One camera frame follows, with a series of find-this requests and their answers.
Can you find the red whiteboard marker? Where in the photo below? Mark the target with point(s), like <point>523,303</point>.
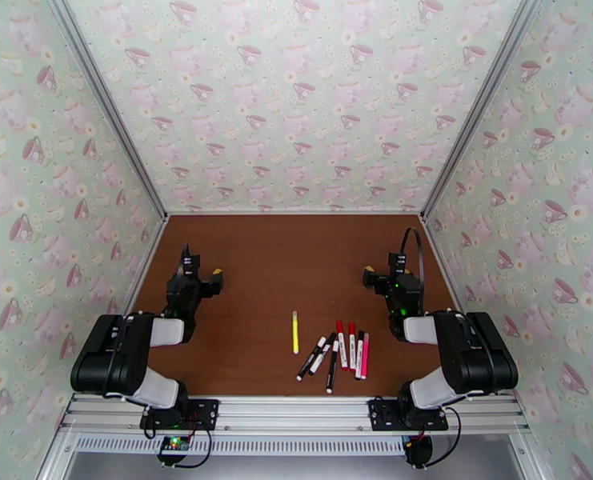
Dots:
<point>352,346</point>
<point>342,346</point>

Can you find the pink highlighter pen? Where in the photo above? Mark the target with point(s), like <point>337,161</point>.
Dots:
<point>365,356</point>

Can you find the white barrel black marker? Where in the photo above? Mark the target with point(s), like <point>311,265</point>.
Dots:
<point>359,356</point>

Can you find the black barrel whiteboard marker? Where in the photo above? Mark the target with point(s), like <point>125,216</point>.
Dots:
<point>312,357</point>
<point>332,366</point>

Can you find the black marker white label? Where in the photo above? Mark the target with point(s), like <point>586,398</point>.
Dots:
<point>320,358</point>

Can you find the yellow highlighter pen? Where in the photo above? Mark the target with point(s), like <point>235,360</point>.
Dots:
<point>295,333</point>

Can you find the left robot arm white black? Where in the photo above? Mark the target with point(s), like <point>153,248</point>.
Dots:
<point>111,358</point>

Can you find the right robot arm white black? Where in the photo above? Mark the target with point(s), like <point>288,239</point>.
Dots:
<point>476,353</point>

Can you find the small green circuit board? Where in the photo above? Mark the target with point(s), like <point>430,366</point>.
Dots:
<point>173,444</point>

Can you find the round black electronics puck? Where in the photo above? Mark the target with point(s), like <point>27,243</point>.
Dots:
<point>418,451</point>

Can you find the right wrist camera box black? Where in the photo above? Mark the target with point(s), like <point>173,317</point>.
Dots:
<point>398,263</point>

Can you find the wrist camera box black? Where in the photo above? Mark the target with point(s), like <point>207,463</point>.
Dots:
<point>188,263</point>
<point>398,263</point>

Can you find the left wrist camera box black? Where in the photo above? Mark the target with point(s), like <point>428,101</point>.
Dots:
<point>188,263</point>

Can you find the aluminium table side rail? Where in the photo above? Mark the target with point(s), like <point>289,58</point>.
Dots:
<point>446,268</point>
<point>142,268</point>

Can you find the aluminium table end rail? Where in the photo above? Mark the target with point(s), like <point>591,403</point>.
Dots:
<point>296,213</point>

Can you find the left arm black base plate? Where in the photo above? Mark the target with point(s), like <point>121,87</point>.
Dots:
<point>206,412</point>

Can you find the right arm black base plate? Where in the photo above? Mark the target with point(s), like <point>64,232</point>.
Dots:
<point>383,413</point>

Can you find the aluminium mounting rail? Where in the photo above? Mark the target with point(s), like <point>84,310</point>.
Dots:
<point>296,411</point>

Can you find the aluminium frame leg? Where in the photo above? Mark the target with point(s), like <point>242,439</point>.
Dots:
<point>528,458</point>
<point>56,458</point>

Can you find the aluminium corner frame post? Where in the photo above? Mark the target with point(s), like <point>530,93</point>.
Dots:
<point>105,93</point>
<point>486,93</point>

